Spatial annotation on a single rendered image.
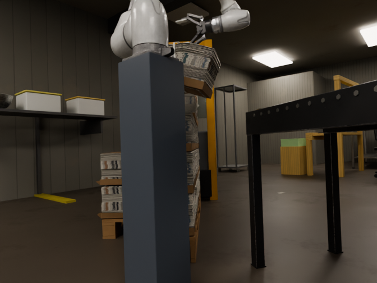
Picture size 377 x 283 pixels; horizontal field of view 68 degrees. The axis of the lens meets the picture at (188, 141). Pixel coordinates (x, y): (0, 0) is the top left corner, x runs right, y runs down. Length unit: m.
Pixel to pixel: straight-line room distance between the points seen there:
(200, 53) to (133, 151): 0.68
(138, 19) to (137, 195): 0.72
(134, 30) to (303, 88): 7.45
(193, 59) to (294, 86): 7.11
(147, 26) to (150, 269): 0.96
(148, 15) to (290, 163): 4.83
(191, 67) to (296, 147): 4.33
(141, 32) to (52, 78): 3.54
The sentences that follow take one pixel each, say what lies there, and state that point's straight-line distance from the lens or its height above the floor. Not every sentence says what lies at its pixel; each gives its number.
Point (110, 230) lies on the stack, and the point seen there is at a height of 0.06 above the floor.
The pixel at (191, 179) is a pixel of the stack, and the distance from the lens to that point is 1.53.
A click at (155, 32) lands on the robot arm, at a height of 1.10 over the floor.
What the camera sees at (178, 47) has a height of 1.17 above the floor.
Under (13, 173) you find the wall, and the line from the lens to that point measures 4.38.
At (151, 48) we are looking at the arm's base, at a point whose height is 1.03.
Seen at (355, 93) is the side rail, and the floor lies 0.77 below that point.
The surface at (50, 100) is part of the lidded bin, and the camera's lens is 3.91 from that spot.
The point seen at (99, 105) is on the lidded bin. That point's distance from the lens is 4.23.
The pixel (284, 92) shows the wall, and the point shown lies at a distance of 8.61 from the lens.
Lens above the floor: 0.64
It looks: 1 degrees up
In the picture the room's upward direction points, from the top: 2 degrees counter-clockwise
